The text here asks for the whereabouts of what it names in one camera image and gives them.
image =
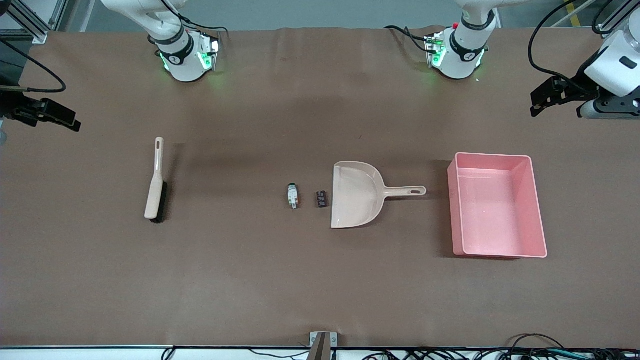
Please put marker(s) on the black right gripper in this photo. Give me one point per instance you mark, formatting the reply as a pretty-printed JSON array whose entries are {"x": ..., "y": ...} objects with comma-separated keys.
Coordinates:
[{"x": 11, "y": 108}]

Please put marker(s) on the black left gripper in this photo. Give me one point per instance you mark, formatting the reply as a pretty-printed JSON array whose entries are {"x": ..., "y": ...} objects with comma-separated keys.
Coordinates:
[{"x": 575, "y": 88}]

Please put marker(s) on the beige brush with black bristles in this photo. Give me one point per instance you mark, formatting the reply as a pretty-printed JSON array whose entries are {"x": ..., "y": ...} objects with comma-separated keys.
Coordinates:
[{"x": 154, "y": 200}]

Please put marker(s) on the beige plastic dustpan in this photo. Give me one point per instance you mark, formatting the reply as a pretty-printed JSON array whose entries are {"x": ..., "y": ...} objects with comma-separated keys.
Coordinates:
[{"x": 355, "y": 195}]

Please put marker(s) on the white green electronic component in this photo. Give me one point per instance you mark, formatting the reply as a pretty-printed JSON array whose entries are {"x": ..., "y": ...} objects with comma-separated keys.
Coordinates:
[{"x": 293, "y": 196}]

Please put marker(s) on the black electronic component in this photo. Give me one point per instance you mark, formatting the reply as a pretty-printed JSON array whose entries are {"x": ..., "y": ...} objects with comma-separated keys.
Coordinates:
[{"x": 321, "y": 199}]

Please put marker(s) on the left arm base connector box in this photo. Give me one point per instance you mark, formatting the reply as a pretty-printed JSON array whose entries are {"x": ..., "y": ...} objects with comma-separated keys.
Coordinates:
[{"x": 435, "y": 50}]

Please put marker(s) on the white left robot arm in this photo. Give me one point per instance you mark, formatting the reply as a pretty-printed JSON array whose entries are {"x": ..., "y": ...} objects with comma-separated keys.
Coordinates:
[{"x": 465, "y": 60}]

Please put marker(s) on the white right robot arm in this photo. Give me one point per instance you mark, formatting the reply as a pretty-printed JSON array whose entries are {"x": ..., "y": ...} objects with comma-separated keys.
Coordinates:
[{"x": 185, "y": 65}]

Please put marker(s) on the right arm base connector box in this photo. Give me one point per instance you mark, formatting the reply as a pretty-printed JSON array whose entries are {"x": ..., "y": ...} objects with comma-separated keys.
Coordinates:
[{"x": 210, "y": 50}]

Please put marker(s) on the pink plastic bin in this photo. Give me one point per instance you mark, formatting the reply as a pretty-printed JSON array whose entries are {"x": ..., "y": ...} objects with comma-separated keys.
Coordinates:
[{"x": 495, "y": 210}]

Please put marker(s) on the brown table mat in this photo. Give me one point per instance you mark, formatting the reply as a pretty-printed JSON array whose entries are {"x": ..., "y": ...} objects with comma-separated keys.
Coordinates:
[{"x": 300, "y": 280}]

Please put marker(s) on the aluminium frame profile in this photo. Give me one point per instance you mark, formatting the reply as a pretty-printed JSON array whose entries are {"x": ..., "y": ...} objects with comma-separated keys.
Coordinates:
[
  {"x": 30, "y": 25},
  {"x": 607, "y": 27}
]

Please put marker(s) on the metal table edge bracket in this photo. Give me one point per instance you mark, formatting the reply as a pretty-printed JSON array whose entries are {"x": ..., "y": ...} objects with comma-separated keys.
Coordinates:
[{"x": 320, "y": 345}]

